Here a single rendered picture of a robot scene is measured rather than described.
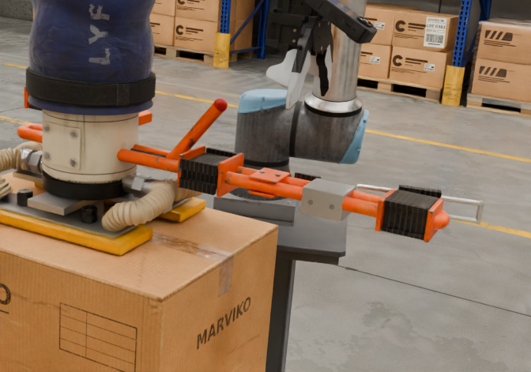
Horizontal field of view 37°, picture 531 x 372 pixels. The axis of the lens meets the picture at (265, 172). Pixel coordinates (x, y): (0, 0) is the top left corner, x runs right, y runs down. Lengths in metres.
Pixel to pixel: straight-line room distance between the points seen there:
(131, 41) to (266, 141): 0.78
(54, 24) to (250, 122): 0.83
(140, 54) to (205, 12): 8.13
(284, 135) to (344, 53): 0.26
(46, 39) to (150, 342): 0.52
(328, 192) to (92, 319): 0.42
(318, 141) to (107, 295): 0.94
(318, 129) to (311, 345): 1.27
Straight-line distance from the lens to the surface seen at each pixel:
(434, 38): 8.49
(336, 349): 3.12
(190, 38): 9.65
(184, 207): 1.51
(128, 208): 1.34
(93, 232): 1.37
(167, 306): 1.22
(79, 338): 1.33
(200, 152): 1.40
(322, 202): 1.26
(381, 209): 1.22
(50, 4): 1.39
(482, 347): 3.34
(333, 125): 2.03
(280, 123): 2.06
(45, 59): 1.40
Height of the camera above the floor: 1.46
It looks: 16 degrees down
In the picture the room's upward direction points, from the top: 5 degrees clockwise
